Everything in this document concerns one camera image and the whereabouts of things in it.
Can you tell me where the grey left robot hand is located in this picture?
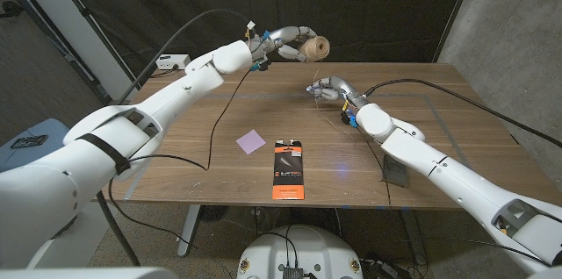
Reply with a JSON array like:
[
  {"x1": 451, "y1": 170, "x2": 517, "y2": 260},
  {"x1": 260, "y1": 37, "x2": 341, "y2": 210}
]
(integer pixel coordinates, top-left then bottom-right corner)
[{"x1": 249, "y1": 25, "x2": 318, "y2": 63}]

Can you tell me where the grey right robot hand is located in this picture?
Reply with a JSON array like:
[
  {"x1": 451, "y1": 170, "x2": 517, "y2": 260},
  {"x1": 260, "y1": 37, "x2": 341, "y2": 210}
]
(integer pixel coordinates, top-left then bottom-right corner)
[{"x1": 306, "y1": 75, "x2": 370, "y2": 111}]

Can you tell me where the orange black retail package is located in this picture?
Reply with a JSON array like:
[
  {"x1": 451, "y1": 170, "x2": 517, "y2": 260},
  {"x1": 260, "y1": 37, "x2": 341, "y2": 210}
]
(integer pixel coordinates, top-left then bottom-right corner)
[{"x1": 271, "y1": 139, "x2": 306, "y2": 202}]

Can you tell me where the purple sticky note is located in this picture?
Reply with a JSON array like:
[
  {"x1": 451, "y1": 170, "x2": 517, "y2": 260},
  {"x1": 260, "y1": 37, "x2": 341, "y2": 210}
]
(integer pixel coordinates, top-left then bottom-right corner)
[{"x1": 235, "y1": 129, "x2": 268, "y2": 156}]

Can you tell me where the black backdrop curtain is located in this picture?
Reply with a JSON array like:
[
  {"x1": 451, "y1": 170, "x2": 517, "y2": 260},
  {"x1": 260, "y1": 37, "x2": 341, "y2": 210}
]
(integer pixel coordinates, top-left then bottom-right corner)
[{"x1": 52, "y1": 0, "x2": 473, "y2": 64}]

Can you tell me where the small black box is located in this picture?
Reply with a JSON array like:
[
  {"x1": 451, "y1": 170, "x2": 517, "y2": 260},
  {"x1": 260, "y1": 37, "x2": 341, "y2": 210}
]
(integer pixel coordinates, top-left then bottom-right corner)
[{"x1": 381, "y1": 155, "x2": 409, "y2": 189}]

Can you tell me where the white power strip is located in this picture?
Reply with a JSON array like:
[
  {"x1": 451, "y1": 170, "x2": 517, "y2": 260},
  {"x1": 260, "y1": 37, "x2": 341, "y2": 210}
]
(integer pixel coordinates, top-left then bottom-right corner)
[{"x1": 155, "y1": 54, "x2": 191, "y2": 71}]

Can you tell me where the grey table leg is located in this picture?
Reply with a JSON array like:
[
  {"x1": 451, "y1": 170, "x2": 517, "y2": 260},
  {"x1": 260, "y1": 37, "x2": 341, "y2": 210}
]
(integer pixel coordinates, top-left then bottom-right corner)
[
  {"x1": 177, "y1": 204, "x2": 203, "y2": 258},
  {"x1": 400, "y1": 209, "x2": 429, "y2": 267}
]

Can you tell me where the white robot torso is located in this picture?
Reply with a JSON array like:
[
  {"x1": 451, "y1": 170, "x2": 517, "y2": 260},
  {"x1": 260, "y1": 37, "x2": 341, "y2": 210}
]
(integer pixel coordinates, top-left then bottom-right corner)
[{"x1": 236, "y1": 225, "x2": 364, "y2": 279}]

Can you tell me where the floor power strip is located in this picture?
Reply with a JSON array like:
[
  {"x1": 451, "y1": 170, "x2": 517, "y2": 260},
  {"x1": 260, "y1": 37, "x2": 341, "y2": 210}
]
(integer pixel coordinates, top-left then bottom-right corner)
[{"x1": 360, "y1": 259, "x2": 400, "y2": 279}]

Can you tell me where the small black patterned item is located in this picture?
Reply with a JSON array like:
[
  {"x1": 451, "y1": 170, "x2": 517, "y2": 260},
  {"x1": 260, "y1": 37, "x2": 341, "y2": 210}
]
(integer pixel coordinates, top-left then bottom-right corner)
[{"x1": 11, "y1": 134, "x2": 49, "y2": 150}]

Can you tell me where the blue bag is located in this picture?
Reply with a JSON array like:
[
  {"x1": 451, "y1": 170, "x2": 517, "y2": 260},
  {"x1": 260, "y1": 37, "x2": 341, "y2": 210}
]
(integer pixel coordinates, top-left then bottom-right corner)
[{"x1": 0, "y1": 118, "x2": 71, "y2": 173}]

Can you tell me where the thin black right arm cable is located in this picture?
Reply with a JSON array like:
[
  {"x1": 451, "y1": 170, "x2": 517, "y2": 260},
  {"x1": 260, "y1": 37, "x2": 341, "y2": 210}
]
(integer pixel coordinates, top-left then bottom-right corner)
[{"x1": 356, "y1": 125, "x2": 393, "y2": 206}]

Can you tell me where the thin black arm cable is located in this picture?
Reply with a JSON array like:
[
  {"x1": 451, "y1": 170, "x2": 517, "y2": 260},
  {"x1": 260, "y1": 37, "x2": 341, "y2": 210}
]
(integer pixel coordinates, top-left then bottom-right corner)
[
  {"x1": 356, "y1": 125, "x2": 393, "y2": 206},
  {"x1": 107, "y1": 69, "x2": 254, "y2": 279}
]

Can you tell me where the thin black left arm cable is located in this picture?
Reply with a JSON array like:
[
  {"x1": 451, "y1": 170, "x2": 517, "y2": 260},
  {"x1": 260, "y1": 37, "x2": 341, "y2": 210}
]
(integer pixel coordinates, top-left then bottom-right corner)
[{"x1": 107, "y1": 69, "x2": 254, "y2": 279}]

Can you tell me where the black torso cable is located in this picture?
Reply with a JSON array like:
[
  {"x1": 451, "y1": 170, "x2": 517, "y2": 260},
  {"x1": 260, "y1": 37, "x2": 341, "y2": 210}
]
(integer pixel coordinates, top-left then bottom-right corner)
[{"x1": 256, "y1": 225, "x2": 299, "y2": 269}]

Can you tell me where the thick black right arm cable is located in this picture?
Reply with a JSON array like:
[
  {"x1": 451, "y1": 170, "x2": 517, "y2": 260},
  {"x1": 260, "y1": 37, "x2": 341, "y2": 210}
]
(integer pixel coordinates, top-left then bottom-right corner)
[{"x1": 362, "y1": 78, "x2": 562, "y2": 148}]

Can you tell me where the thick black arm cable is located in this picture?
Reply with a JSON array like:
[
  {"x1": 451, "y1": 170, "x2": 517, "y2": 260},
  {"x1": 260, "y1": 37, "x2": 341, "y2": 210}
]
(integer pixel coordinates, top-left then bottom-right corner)
[
  {"x1": 362, "y1": 78, "x2": 562, "y2": 148},
  {"x1": 96, "y1": 9, "x2": 251, "y2": 268}
]

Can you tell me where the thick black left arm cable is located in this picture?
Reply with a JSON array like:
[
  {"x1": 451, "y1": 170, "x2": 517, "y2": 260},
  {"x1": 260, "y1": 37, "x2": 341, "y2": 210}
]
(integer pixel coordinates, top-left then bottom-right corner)
[{"x1": 96, "y1": 9, "x2": 251, "y2": 268}]

